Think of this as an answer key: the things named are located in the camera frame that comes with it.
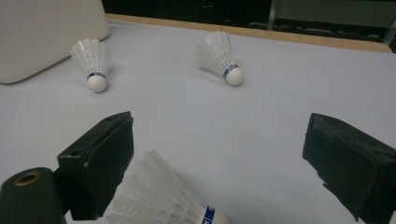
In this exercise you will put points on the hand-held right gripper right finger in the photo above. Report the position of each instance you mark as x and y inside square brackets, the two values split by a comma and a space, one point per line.
[351, 161]

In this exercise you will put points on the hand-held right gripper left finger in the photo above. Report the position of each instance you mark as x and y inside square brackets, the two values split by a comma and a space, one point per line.
[99, 155]

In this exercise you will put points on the white feather shuttlecock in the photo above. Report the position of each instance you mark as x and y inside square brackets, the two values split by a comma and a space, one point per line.
[162, 193]
[218, 56]
[93, 62]

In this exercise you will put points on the white plastic storage bin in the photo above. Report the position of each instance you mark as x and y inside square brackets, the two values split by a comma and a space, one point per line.
[46, 31]

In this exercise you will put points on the white table sheet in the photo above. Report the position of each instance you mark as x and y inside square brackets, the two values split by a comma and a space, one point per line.
[218, 124]

